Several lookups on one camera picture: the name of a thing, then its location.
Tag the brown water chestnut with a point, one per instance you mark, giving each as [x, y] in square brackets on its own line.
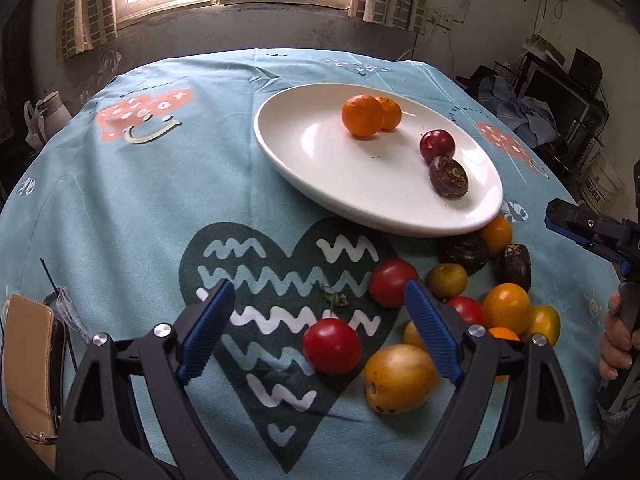
[515, 266]
[464, 252]
[448, 177]

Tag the yellow green tomato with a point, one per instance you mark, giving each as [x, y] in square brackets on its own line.
[446, 280]

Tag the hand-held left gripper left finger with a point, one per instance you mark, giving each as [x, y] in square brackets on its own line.
[207, 332]

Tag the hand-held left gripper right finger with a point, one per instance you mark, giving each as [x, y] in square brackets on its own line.
[430, 330]

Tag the dark red plum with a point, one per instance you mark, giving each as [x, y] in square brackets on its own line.
[436, 146]

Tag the white bucket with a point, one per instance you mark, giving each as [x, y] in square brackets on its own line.
[602, 180]

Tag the orange mandarin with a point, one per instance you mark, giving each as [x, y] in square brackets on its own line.
[361, 117]
[392, 112]

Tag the small green stem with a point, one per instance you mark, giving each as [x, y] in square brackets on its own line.
[337, 300]

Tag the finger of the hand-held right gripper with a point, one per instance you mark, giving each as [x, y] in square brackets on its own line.
[607, 250]
[565, 215]

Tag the large orange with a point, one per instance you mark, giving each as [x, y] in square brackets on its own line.
[400, 379]

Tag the blue printed tablecloth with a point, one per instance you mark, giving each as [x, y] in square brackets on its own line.
[150, 200]

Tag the brown leather pouch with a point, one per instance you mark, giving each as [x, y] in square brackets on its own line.
[27, 360]

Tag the person's right hand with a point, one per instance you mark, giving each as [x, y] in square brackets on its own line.
[614, 345]

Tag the small red cherry tomato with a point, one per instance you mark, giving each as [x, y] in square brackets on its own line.
[466, 309]

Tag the white oval plate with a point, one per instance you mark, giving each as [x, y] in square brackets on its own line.
[325, 155]

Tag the black shelf rack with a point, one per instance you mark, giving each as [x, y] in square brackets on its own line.
[575, 105]

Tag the orange yellow tomato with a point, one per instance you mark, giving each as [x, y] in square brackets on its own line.
[506, 307]
[544, 324]
[496, 234]
[412, 335]
[504, 333]

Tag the white wall socket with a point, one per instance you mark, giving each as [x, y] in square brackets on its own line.
[444, 20]

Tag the pile of blue clothes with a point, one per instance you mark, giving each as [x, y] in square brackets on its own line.
[520, 110]

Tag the white jug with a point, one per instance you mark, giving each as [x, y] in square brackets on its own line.
[50, 112]

